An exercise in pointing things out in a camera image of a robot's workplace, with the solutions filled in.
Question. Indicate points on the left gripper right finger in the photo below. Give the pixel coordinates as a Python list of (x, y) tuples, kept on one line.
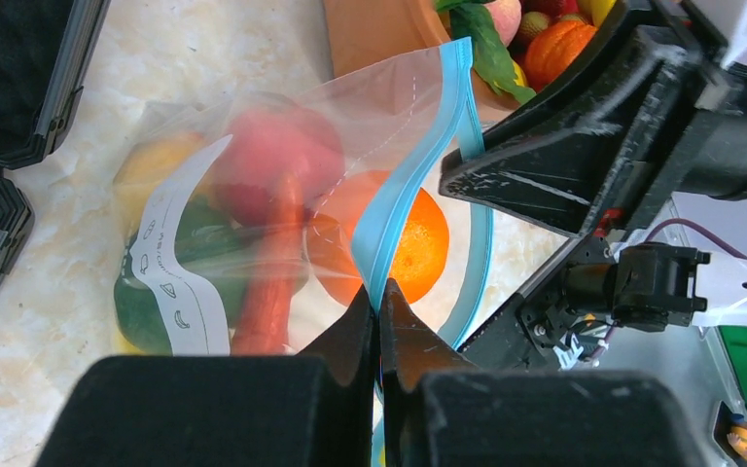
[(442, 410)]

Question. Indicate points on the yellow orange peach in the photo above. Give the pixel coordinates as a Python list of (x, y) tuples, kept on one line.
[(147, 165)]

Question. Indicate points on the pink peach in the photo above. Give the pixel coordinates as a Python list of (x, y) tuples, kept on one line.
[(506, 16)]

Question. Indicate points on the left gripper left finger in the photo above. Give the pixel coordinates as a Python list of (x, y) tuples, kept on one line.
[(314, 408)]

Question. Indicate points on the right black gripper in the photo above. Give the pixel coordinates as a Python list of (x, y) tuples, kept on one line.
[(641, 113)]

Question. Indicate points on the red apple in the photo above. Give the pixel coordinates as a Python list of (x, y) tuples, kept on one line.
[(267, 144)]

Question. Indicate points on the red chili pepper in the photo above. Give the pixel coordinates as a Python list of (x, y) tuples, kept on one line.
[(263, 325)]

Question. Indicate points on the orange tangerine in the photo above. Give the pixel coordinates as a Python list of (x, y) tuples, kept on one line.
[(420, 256)]

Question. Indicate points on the orange plastic basket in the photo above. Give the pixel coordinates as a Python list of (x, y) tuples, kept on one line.
[(362, 33)]

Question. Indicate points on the black poker chip case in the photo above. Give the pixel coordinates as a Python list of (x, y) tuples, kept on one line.
[(45, 50)]

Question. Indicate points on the green lime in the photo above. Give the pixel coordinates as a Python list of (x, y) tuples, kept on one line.
[(183, 280)]

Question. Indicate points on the clear zip top bag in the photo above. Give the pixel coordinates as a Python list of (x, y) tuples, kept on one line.
[(399, 115)]

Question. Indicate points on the small orange pumpkin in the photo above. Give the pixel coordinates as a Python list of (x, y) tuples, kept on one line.
[(554, 49)]

